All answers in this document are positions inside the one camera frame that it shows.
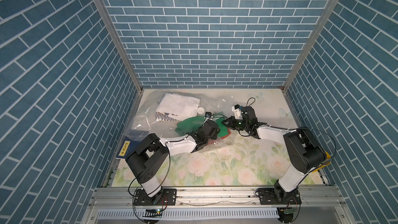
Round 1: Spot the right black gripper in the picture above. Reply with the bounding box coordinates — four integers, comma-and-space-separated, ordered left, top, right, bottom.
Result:
221, 117, 248, 132

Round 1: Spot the red garment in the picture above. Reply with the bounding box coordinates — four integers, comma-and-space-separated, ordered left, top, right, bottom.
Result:
207, 133, 232, 146

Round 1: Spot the green garment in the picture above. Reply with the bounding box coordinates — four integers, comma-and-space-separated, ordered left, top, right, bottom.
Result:
175, 113, 231, 137

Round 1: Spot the clear plastic vacuum bag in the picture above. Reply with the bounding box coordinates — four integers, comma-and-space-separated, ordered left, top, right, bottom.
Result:
123, 89, 236, 150

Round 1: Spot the white patterned tank top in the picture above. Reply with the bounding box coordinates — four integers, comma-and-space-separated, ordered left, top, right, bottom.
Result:
155, 93, 201, 121

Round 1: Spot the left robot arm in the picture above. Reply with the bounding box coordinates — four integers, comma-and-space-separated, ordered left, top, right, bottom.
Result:
125, 118, 220, 198

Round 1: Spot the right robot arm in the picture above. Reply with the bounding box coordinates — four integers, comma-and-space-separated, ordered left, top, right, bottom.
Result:
222, 105, 331, 205

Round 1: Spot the white vacuum bag valve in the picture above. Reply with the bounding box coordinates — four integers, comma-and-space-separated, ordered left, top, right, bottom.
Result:
197, 107, 205, 115

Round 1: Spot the floral table mat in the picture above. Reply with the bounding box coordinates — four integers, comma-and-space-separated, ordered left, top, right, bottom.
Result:
111, 88, 327, 187

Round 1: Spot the yellow cup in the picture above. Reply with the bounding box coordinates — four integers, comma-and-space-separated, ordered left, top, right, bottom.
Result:
322, 151, 332, 166

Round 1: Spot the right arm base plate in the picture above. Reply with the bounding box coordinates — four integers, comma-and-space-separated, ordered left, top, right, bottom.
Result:
255, 188, 302, 205

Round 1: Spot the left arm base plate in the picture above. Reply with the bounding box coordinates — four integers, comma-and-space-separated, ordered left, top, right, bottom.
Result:
133, 188, 177, 206

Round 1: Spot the aluminium front rail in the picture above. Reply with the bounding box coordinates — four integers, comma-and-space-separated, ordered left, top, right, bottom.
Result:
83, 186, 354, 224

